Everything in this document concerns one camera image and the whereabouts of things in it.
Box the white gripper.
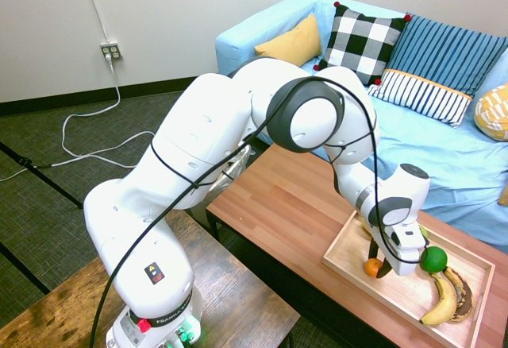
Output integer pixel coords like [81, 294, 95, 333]
[368, 224, 429, 280]

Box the orange tangerine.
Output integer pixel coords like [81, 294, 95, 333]
[364, 257, 384, 278]

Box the light wooden tray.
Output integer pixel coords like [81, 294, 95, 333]
[321, 209, 497, 348]

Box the dark green round fruit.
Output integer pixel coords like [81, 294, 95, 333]
[419, 246, 448, 273]

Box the yellow banana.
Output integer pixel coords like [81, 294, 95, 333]
[419, 271, 459, 326]

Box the overripe brown banana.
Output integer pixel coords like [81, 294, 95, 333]
[442, 266, 476, 323]

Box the reddish wooden coffee table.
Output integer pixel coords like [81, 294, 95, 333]
[205, 143, 508, 348]

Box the light blue covered sofa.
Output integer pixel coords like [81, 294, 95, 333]
[215, 0, 508, 253]

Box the rustic dark wooden table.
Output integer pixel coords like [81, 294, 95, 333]
[0, 208, 302, 348]

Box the white trash bin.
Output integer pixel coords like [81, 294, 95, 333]
[206, 144, 253, 206]

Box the white navy striped pillow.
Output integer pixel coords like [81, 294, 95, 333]
[364, 68, 474, 130]

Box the yellow white patterned pillow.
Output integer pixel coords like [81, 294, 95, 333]
[473, 83, 508, 142]

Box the blue striped pillow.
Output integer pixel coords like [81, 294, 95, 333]
[383, 13, 508, 99]

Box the black white checkered pillow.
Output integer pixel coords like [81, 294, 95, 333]
[313, 1, 412, 87]

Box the plain yellow pillow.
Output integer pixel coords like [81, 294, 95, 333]
[253, 13, 323, 67]

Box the black floor bar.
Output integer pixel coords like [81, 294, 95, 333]
[0, 240, 52, 296]
[0, 141, 85, 210]

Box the white power cable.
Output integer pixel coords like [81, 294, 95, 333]
[0, 56, 156, 184]

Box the metal wall outlet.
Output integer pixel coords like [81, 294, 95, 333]
[99, 41, 123, 63]

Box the white wall cable conduit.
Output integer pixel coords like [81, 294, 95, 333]
[79, 0, 111, 45]

